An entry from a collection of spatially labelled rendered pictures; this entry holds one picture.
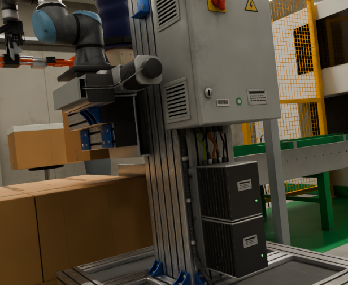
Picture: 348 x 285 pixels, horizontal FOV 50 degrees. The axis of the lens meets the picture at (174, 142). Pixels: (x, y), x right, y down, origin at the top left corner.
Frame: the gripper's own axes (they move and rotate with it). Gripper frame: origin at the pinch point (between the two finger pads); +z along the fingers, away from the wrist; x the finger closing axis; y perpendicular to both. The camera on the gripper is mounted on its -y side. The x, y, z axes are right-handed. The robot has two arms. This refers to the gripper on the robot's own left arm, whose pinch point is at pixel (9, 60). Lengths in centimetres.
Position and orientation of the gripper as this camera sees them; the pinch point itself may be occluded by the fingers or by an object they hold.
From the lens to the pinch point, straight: 206.5
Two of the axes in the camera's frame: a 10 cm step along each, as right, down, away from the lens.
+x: -5.5, 0.5, 8.3
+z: 1.0, 10.0, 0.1
